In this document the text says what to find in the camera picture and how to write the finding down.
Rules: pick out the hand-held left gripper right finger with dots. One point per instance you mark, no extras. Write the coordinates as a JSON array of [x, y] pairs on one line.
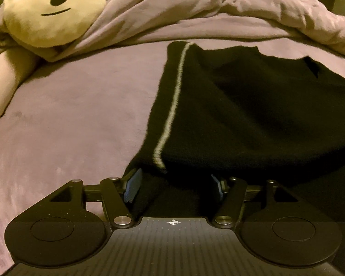
[[217, 188]]

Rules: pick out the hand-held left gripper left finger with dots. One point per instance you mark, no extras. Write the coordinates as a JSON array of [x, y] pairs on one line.
[[133, 185]]

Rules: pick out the black knit garment white stripe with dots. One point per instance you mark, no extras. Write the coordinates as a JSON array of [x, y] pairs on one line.
[[247, 106]]

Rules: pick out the purple bed sheet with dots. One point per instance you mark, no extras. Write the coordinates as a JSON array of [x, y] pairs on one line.
[[74, 106]]

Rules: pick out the purple duvet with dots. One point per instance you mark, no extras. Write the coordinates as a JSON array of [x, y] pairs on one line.
[[189, 5]]

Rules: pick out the cream plush toy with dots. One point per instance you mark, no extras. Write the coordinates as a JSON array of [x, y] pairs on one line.
[[46, 17]]

